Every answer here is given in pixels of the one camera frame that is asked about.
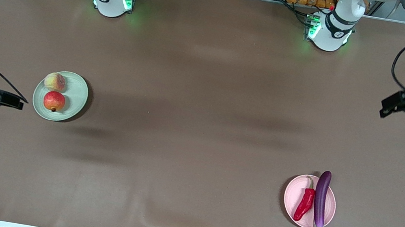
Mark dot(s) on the yellow-pink peach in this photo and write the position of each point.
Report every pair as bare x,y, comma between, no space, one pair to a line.
55,81

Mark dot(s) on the purple eggplant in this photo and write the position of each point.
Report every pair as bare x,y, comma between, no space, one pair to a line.
321,199

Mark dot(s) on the red chili pepper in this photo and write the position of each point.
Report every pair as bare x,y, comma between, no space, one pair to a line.
305,202

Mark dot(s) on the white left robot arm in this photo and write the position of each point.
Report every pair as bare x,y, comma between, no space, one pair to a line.
329,32

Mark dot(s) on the pale green round plate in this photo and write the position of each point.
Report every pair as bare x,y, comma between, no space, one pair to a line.
75,96

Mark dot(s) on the pink round plate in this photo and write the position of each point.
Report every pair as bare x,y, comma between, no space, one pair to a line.
294,194

